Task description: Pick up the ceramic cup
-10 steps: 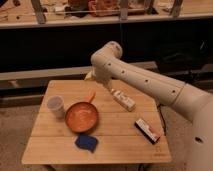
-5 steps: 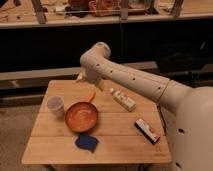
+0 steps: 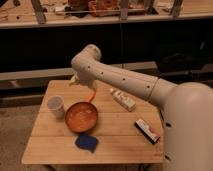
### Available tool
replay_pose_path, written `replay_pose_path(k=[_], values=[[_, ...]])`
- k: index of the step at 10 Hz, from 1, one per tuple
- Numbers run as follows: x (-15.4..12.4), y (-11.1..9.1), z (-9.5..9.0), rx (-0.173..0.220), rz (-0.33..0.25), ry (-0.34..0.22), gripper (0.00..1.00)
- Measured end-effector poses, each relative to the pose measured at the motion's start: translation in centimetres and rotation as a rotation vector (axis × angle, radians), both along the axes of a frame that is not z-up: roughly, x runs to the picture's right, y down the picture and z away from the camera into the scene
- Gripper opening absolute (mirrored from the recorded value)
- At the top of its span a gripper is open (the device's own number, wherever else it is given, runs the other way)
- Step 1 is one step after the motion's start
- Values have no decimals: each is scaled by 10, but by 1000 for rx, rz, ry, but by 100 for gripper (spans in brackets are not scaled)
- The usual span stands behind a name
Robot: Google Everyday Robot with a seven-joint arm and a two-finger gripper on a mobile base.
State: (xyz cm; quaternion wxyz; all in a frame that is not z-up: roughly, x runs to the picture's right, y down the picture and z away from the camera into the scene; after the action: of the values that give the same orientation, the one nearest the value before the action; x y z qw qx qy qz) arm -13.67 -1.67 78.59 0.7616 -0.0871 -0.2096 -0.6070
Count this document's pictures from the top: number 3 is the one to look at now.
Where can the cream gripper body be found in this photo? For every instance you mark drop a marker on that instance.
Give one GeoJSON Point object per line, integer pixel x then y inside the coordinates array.
{"type": "Point", "coordinates": [74, 80]}

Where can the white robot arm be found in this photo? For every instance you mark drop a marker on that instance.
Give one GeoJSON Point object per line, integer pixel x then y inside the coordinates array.
{"type": "Point", "coordinates": [187, 109]}

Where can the orange frying pan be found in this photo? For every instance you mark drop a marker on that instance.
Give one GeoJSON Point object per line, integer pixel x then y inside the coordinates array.
{"type": "Point", "coordinates": [82, 116]}

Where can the wooden table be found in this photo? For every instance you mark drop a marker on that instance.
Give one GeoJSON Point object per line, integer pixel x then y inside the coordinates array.
{"type": "Point", "coordinates": [119, 141]}

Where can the blue sponge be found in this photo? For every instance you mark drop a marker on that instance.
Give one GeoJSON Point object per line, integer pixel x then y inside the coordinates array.
{"type": "Point", "coordinates": [86, 142]}

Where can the orange object on shelf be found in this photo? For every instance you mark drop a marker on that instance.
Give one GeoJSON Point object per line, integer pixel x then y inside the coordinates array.
{"type": "Point", "coordinates": [100, 8]}

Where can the wooden shelf bench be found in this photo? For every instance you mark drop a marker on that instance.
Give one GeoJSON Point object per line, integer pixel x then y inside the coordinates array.
{"type": "Point", "coordinates": [47, 13]}

